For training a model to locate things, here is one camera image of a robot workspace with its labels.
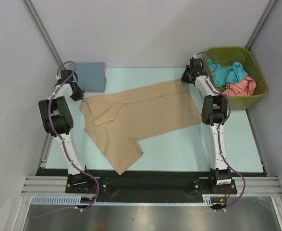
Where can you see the left aluminium corner post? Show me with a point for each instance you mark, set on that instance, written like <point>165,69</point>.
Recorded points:
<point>43,32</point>

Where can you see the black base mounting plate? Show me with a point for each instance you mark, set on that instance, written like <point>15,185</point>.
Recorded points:
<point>160,187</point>

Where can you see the folded grey-blue t-shirt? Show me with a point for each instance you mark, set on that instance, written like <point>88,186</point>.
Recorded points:
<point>82,69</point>

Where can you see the right white cable duct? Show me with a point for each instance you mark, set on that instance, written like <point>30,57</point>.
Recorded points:
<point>215,199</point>

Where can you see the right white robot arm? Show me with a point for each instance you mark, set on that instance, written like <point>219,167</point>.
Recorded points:
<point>214,114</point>

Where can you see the olive green plastic bin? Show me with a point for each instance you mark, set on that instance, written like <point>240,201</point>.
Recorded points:
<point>226,56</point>

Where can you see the dark green patterned garment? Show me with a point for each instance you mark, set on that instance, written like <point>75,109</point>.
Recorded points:
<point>222,88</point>

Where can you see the white cable duct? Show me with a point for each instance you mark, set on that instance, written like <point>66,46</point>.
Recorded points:
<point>215,199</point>
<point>62,200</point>

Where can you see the aluminium extrusion rail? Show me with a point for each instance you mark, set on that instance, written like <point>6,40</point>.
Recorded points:
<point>56,185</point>

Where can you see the folded pink t-shirt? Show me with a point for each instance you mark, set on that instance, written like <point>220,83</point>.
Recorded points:
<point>100,92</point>

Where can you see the aluminium corner post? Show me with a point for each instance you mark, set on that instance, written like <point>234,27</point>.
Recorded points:
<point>260,24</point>
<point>43,32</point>

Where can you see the left white cable duct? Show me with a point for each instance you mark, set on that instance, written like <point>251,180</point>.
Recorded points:
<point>62,200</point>

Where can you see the teal crumpled t-shirt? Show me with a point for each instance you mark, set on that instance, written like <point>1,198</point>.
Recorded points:
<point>226,75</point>

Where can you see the beige t-shirt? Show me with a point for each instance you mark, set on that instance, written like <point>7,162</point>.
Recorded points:
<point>117,122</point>

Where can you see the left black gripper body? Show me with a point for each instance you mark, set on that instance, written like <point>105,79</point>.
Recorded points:
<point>77,94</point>

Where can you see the salmon pink crumpled t-shirt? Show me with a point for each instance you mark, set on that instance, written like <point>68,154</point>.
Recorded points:
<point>246,87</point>

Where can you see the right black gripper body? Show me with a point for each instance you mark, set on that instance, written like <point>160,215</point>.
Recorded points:
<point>186,77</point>

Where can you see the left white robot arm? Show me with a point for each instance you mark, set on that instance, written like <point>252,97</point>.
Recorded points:
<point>58,122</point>

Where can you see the right aluminium corner post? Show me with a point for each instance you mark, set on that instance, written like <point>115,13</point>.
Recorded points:
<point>260,24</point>

